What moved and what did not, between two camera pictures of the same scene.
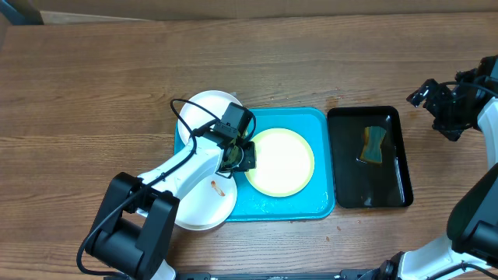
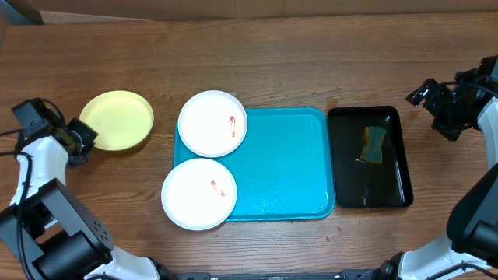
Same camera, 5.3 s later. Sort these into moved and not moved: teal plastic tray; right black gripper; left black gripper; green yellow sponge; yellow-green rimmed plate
Moved: yellow-green rimmed plate; left black gripper
Not moved: right black gripper; teal plastic tray; green yellow sponge
